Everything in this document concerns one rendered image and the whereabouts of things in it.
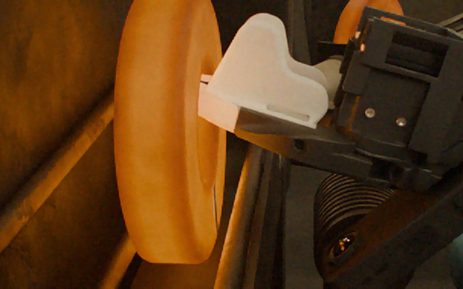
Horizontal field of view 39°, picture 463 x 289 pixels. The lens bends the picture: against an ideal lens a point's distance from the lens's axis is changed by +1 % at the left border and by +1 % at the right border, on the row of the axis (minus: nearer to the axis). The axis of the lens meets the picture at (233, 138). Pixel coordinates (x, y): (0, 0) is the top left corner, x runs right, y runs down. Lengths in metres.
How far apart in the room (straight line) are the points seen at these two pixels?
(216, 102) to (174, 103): 0.05
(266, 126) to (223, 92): 0.03
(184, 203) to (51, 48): 0.10
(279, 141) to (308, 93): 0.03
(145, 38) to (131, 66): 0.02
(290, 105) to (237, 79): 0.03
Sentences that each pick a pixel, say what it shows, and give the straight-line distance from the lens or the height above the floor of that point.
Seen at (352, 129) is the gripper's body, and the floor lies 0.75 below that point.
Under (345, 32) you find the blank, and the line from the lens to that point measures 0.92.
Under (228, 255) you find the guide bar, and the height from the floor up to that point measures 0.70.
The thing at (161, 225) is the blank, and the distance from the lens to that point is 0.32.
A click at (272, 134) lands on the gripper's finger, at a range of 0.33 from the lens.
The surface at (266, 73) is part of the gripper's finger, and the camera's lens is 0.34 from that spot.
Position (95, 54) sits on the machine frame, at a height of 0.78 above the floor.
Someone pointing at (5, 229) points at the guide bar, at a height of 0.74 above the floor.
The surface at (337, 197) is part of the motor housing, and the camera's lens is 0.89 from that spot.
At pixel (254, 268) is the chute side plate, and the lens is 0.33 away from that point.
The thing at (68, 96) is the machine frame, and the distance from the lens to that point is 0.36.
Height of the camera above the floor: 0.84
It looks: 16 degrees down
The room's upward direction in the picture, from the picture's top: 1 degrees counter-clockwise
